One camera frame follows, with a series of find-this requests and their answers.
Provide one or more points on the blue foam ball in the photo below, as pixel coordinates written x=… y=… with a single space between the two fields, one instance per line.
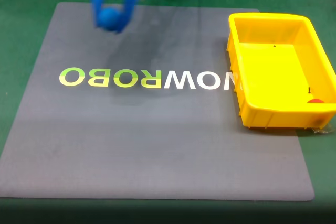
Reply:
x=109 y=19

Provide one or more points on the yellow plastic bin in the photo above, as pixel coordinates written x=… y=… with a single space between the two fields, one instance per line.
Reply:
x=275 y=77

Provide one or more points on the red ball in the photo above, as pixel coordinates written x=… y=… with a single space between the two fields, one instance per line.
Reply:
x=315 y=101

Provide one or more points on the grey mat with NOWROBO print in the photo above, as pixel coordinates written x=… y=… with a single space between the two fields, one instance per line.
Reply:
x=157 y=134

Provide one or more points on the clear plastic wrapper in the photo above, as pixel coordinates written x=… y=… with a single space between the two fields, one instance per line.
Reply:
x=321 y=130

